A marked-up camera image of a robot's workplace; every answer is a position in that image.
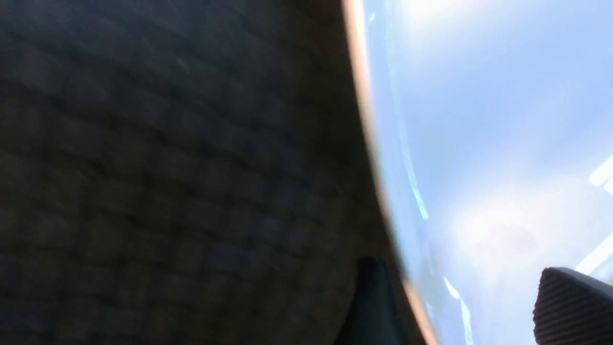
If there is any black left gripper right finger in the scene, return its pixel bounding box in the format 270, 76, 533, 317
534, 267, 613, 345

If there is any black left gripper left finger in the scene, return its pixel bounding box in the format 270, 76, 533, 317
334, 257, 411, 345

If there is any white square rice plate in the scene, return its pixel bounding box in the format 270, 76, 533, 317
342, 0, 612, 345

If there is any black serving tray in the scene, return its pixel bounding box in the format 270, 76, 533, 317
0, 0, 431, 345

